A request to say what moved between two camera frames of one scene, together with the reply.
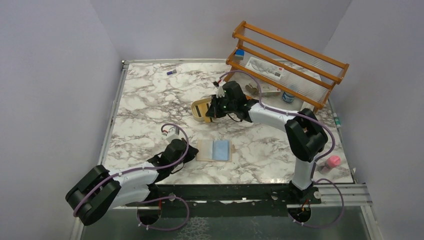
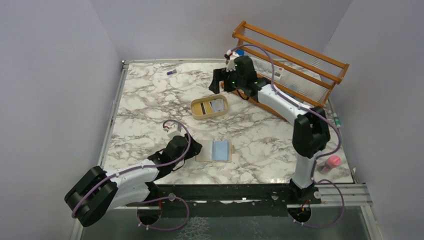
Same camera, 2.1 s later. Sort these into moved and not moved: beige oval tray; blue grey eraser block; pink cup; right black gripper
Moved: right black gripper
Not moved: beige oval tray; blue grey eraser block; pink cup
